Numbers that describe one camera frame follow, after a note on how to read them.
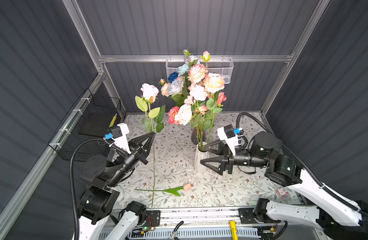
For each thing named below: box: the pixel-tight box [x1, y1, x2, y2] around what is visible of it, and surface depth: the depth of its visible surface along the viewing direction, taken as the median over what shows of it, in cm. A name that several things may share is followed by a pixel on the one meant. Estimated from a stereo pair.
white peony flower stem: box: [158, 78, 171, 97], surface depth 77 cm
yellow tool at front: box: [230, 220, 239, 240], surface depth 71 cm
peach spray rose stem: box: [198, 104, 209, 116], surface depth 67 cm
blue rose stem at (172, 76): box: [168, 72, 179, 84], surface depth 81 cm
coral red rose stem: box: [168, 106, 180, 125], surface depth 65 cm
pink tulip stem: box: [134, 183, 192, 197], surface depth 84 cm
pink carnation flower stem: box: [184, 84, 208, 105], surface depth 56 cm
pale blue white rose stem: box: [168, 80, 184, 96], surface depth 72 cm
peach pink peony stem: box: [187, 50, 225, 94], surface depth 52 cm
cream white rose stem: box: [174, 104, 192, 126], surface depth 60 cm
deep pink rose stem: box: [203, 92, 227, 144], surface depth 58 cm
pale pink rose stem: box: [135, 83, 166, 209], surface depth 49 cm
